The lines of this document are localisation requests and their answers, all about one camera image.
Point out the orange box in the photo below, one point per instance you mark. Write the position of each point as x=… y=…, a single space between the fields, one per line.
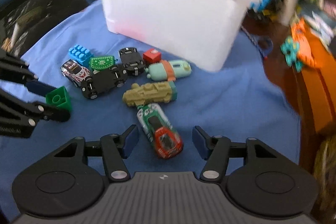
x=320 y=83

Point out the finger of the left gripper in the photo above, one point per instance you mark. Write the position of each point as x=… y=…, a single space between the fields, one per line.
x=39 y=88
x=47 y=112

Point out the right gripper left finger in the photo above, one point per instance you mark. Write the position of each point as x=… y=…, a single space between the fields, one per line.
x=115 y=148

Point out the olive toy train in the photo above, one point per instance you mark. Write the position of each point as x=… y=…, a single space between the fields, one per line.
x=139 y=95

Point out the red cube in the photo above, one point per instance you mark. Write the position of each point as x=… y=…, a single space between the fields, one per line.
x=152 y=56

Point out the blue cloth mat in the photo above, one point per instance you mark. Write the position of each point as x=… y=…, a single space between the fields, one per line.
x=237 y=102

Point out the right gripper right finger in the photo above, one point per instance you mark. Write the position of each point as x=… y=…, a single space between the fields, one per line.
x=214 y=150

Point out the orange dinosaur toy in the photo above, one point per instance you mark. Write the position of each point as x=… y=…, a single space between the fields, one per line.
x=296 y=48

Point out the white red toy car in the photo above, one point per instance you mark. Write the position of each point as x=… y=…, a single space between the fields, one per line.
x=75 y=72

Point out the small black toy car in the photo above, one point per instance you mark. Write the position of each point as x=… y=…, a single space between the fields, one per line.
x=132 y=61

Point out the green toy brick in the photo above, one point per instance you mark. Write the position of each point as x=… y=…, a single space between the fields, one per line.
x=59 y=98

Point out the green christmas toy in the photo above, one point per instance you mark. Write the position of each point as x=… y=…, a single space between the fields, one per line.
x=101 y=63

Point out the white plastic bin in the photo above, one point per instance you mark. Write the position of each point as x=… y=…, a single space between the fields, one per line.
x=200 y=31

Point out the green red toy car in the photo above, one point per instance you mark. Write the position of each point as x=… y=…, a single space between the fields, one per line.
x=163 y=137

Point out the mint snowman toy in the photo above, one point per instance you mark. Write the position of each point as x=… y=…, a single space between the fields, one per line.
x=168 y=70

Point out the blue toy brick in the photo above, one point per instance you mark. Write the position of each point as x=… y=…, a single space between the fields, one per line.
x=80 y=54

